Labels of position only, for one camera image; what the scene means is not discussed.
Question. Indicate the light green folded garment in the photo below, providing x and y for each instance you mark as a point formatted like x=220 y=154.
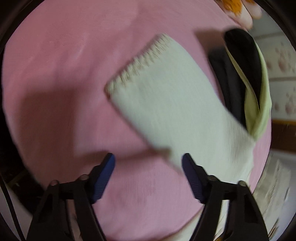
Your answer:
x=256 y=109

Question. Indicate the floral sliding wardrobe door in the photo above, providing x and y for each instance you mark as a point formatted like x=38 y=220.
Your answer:
x=279 y=55

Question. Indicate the black folded garment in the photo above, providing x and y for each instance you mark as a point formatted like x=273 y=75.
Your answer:
x=242 y=47

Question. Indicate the beige ruffled cover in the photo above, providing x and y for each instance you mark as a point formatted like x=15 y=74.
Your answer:
x=271 y=192

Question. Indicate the white fuzzy cardigan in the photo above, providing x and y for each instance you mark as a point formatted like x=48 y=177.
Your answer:
x=169 y=100

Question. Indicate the pink bed blanket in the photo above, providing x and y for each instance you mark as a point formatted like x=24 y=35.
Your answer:
x=56 y=65

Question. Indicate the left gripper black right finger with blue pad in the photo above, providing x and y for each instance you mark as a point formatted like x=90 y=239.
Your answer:
x=244 y=219

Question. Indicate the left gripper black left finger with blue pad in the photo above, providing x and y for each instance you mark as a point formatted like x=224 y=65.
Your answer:
x=52 y=220

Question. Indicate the bear print quilt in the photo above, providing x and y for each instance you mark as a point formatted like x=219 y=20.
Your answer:
x=241 y=11

